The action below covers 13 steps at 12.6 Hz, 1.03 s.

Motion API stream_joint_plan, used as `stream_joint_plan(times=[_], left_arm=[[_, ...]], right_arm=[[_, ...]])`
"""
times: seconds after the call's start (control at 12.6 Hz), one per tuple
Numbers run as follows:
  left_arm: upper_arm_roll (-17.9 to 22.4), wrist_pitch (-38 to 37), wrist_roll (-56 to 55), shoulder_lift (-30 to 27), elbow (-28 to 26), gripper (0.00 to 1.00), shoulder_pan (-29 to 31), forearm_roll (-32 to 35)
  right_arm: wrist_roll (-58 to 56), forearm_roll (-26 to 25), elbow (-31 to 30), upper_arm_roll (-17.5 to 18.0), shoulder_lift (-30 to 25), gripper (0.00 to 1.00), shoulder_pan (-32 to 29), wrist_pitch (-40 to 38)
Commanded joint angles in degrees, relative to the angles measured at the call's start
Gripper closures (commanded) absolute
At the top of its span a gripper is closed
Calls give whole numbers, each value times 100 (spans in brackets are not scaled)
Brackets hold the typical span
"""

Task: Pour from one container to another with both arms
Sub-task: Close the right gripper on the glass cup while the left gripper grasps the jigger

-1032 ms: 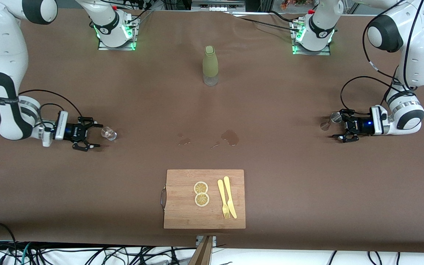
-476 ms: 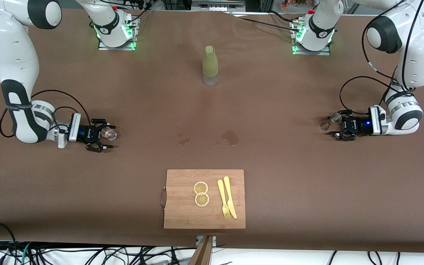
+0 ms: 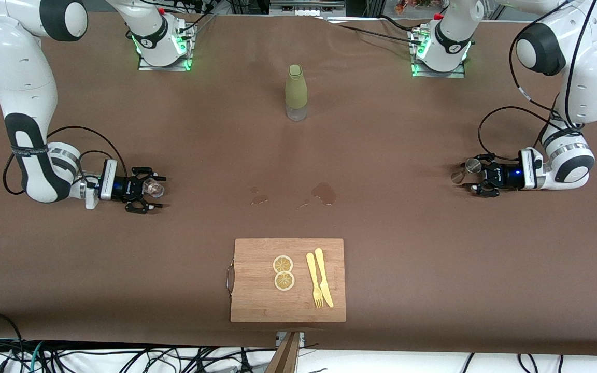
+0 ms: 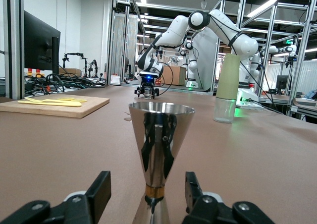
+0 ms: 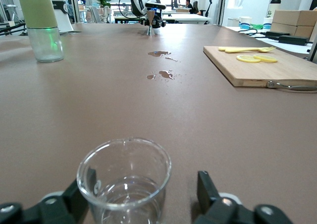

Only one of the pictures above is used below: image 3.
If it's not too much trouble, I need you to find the metal double jigger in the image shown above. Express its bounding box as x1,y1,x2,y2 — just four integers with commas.
450,159,483,185

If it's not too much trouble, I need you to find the brown table cover sheet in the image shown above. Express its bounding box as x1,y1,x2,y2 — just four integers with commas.
0,9,597,357

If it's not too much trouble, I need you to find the large brown liquid puddle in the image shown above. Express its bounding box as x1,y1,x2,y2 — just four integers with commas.
311,182,337,206

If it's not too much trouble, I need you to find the olive green sleeved bottle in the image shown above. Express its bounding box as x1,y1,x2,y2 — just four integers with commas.
285,64,308,122

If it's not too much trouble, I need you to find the yellow plastic fork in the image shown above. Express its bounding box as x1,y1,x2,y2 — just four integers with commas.
306,252,325,309

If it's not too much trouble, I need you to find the yellow plastic knife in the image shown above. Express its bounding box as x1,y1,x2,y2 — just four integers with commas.
315,248,334,308

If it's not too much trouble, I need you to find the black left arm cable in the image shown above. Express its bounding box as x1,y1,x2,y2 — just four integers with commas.
477,0,597,161

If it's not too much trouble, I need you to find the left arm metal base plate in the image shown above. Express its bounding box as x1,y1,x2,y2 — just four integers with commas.
410,28,467,78

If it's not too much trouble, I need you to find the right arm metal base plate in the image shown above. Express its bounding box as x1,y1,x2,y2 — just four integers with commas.
138,21,195,71

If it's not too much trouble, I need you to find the wooden cutting board with handle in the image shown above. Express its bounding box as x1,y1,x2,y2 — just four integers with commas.
226,238,346,323

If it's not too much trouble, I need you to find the black cable on table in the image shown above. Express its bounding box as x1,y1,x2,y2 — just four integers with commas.
379,15,426,33
327,21,423,46

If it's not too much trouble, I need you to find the teal floor cable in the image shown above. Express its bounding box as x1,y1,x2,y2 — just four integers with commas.
19,342,45,373

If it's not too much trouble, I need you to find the grey metal bracket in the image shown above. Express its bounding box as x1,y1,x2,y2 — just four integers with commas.
276,332,305,349

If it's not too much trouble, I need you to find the wooden post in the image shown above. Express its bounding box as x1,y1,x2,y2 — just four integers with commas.
265,332,302,373

